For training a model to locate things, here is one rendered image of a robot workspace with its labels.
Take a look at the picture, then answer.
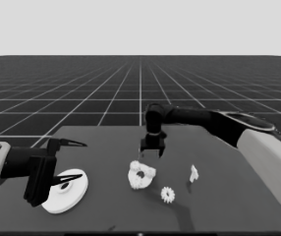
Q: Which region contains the large thick white disc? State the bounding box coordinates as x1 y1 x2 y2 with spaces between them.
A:
40 168 89 215

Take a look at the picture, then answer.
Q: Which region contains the white round carrier with pins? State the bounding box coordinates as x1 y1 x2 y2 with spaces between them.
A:
127 159 157 191

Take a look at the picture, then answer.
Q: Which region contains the small white T-shaped piece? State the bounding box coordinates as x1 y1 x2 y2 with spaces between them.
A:
189 164 200 184

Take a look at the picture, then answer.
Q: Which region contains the small white toothed gear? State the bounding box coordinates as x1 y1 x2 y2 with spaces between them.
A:
160 186 177 205

